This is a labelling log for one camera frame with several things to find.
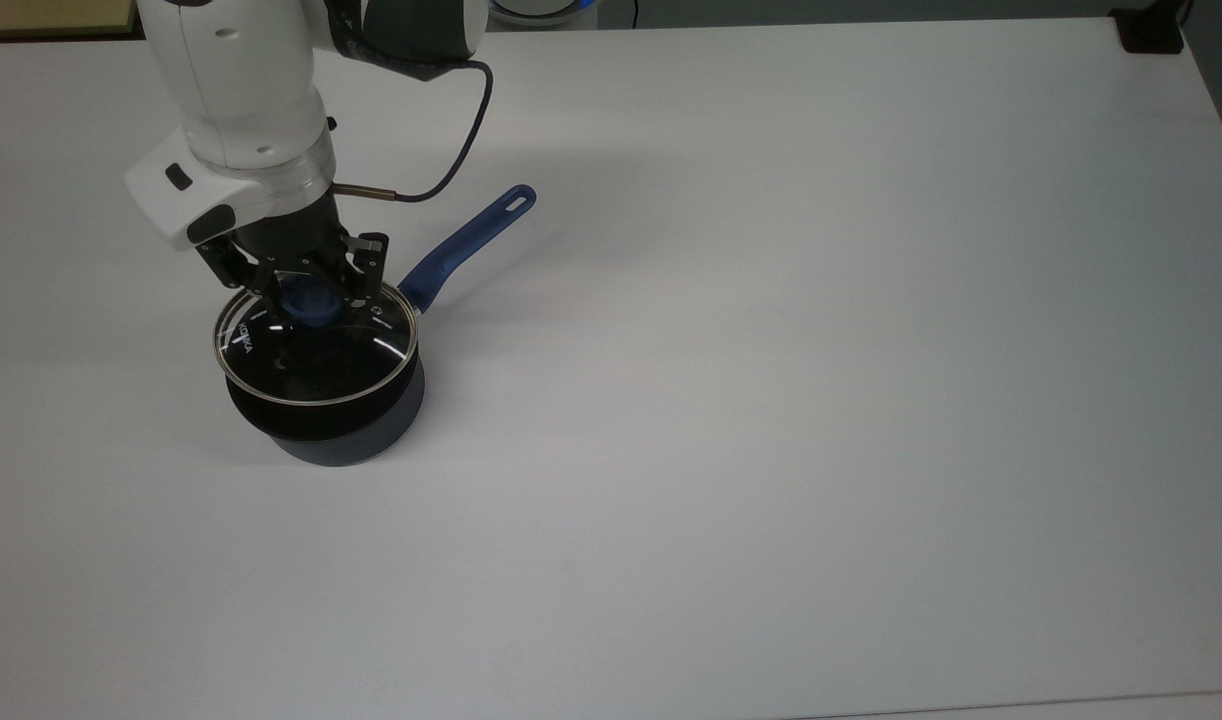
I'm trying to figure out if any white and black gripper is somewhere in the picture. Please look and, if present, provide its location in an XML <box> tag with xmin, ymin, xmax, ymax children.
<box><xmin>124</xmin><ymin>135</ymin><xmax>390</xmax><ymax>329</ymax></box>

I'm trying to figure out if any glass lid blue knob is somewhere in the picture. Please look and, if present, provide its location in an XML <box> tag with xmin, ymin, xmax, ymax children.
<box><xmin>212</xmin><ymin>278</ymin><xmax>420</xmax><ymax>408</ymax></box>

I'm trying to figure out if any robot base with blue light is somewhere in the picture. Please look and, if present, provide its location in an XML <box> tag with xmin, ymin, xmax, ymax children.
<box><xmin>489</xmin><ymin>0</ymin><xmax>600</xmax><ymax>28</ymax></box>

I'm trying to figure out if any light wooden board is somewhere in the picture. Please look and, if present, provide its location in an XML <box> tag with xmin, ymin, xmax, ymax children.
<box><xmin>0</xmin><ymin>0</ymin><xmax>137</xmax><ymax>41</ymax></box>

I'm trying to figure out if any black table clamp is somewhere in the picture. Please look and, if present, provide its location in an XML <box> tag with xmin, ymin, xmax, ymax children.
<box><xmin>1111</xmin><ymin>8</ymin><xmax>1187</xmax><ymax>56</ymax></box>

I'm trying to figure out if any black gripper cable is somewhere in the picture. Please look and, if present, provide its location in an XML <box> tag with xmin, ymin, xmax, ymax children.
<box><xmin>333</xmin><ymin>60</ymin><xmax>495</xmax><ymax>204</ymax></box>

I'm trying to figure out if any dark blue saucepan blue handle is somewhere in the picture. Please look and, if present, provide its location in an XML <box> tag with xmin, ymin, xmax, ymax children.
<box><xmin>224</xmin><ymin>184</ymin><xmax>538</xmax><ymax>468</ymax></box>

